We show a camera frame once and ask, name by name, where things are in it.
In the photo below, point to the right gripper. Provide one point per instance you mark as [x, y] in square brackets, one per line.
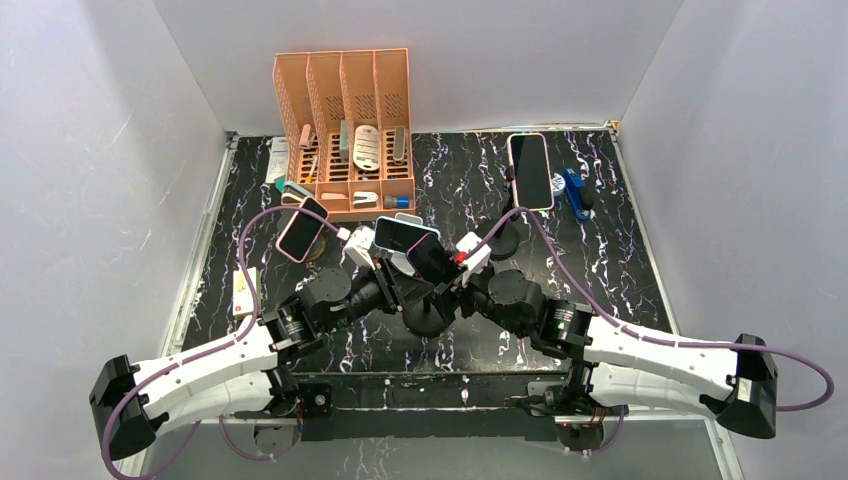
[451, 293]

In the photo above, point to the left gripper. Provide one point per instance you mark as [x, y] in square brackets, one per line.
[385, 279]

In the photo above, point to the black round-base phone stand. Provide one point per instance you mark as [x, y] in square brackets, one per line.
[429, 310]

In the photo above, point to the magenta-edged black smartphone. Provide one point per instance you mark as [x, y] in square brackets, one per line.
[431, 261]

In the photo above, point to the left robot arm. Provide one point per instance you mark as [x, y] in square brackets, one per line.
[133, 403]

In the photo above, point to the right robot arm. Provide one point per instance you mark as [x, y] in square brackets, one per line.
[614, 365]

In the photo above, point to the white folding phone stand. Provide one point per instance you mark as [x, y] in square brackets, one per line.
[399, 260]

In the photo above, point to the black tall phone stand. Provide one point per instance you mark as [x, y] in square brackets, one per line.
[504, 241]

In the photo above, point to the blue-edged smartphone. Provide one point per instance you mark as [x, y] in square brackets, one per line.
[398, 236]

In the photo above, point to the grey bottle blue cap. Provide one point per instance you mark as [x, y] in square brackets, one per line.
[396, 202]

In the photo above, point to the white stapler in organizer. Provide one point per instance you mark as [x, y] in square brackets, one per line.
[364, 199]

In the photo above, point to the pink-cased left smartphone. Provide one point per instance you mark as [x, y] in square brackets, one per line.
[299, 234]

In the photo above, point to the white oval label tag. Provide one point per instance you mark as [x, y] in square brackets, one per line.
[366, 151]

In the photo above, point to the small yellow white box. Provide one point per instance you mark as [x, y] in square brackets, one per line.
[242, 298]

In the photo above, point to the small white blue bottle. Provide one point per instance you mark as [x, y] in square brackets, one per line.
[558, 185]

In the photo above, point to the teal small box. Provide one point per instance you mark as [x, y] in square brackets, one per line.
[291, 192]

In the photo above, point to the beige long stapler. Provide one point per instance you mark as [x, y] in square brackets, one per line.
[399, 144]

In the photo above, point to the pink-cased tall smartphone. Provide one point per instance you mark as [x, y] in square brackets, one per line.
[531, 175]

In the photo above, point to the blue stapler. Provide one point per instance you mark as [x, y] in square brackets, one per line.
[578, 194]

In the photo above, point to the white paper packet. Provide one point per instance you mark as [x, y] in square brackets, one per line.
[278, 159]

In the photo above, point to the green white small box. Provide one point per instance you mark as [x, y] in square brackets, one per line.
[344, 143]

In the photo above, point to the pink eraser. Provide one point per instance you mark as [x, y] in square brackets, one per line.
[305, 138]

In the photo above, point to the orange plastic file organizer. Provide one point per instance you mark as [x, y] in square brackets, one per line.
[347, 119]

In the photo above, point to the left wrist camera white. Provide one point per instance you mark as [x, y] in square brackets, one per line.
[358, 246]

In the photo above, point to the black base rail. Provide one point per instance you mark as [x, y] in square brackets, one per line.
[534, 406]

